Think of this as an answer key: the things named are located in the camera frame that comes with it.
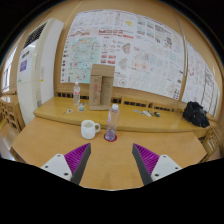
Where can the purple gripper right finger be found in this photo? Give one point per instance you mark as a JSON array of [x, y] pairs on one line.
[[151, 166]]

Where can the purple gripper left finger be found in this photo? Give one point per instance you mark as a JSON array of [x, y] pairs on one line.
[[70, 166]]

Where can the clear plastic water bottle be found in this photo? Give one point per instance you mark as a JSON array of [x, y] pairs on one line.
[[112, 122]]

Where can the white ceramic mug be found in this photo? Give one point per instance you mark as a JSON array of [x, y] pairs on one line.
[[89, 128]]

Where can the dark red round coaster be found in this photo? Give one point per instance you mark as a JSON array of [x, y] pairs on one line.
[[109, 140]]

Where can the small items on bench right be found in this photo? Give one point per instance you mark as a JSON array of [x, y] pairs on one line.
[[148, 113]]

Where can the small packet near bottle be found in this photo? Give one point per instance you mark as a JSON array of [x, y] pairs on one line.
[[81, 107]]

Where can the wooden chair right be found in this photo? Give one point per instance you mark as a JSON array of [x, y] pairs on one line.
[[211, 142]]

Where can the wooden chair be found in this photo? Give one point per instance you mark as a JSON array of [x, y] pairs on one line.
[[211, 142], [11, 124]]

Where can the black bag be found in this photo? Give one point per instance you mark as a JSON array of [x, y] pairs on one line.
[[195, 114]]

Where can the red-label bottle on bench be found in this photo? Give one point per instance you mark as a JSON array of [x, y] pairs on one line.
[[76, 93]]

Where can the wooden chair left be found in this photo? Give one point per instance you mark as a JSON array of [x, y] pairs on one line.
[[11, 124]]

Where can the brown cardboard box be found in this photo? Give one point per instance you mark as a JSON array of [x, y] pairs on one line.
[[101, 86]]

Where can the white standing air conditioner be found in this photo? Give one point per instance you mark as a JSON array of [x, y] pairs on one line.
[[35, 74]]

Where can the window at left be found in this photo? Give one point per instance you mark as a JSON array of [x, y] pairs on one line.
[[6, 78]]

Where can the right wall poster board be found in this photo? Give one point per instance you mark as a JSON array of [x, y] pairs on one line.
[[201, 86]]

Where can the large wall poster board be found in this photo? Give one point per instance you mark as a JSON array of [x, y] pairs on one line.
[[146, 54]]

